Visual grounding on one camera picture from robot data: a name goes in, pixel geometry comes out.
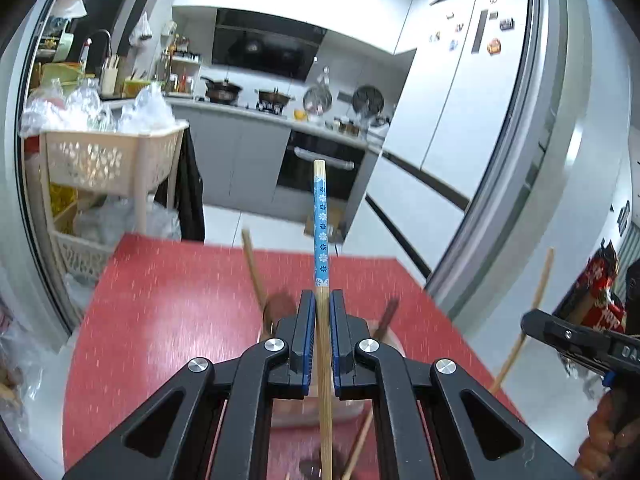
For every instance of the blue patterned chopstick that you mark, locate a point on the blue patterned chopstick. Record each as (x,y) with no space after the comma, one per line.
(320,220)

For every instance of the spice rack with bottles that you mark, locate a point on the spice rack with bottles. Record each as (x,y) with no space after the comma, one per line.
(180,67)

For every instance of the small steel pot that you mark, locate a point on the small steel pot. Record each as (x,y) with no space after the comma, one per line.
(346,126)

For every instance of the plain wooden chopstick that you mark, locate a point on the plain wooden chopstick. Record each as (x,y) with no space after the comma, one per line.
(360,440)
(254,265)
(542,285)

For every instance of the white upper kitchen cabinets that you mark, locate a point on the white upper kitchen cabinets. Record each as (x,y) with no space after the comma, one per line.
(300,5)

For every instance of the yellow oil bottle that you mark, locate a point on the yellow oil bottle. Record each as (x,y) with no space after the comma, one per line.
(62,205)

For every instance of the grey lower kitchen cabinets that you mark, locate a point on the grey lower kitchen cabinets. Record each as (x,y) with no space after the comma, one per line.
(235,155)

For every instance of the hanging white plastic bag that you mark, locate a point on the hanging white plastic bag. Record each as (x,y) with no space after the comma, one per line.
(140,32)

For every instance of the pile of clear plastic bags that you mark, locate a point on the pile of clear plastic bags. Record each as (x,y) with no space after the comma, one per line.
(145,110)

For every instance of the black kitchen faucet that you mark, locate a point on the black kitchen faucet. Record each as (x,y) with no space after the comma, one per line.
(100,34)

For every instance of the black built-in oven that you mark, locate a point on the black built-in oven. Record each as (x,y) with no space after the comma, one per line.
(305,170)

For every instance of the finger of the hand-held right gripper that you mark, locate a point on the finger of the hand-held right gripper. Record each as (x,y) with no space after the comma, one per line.
(560,332)
(310,340)
(339,340)

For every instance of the round black divided pan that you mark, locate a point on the round black divided pan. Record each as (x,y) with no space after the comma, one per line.
(367,100)

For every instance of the group of fridge magnets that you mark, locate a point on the group of fridge magnets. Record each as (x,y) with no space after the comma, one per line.
(492,46)

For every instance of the beige plastic utensil holder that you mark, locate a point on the beige plastic utensil holder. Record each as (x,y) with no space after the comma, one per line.
(345,410)

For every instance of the black range hood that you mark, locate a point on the black range hood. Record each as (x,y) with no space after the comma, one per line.
(265,50)

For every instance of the white refrigerator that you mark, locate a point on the white refrigerator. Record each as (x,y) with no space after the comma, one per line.
(440,125)

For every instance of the clear plastic bag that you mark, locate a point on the clear plastic bag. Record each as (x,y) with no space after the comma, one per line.
(20,360)

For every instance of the black wok with lid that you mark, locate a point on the black wok with lid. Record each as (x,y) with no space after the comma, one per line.
(220,91)

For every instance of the round metal steamer rack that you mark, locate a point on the round metal steamer rack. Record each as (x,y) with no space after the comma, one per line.
(316,100)

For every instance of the yellow bowl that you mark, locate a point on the yellow bowl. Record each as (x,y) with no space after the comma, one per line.
(300,115)

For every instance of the beige perforated storage cart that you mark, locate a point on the beige perforated storage cart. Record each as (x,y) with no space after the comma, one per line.
(95,160)

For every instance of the red snack package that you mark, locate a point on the red snack package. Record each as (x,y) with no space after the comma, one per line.
(600,290)

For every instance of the person's right hand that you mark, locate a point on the person's right hand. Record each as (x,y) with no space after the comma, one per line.
(600,435)

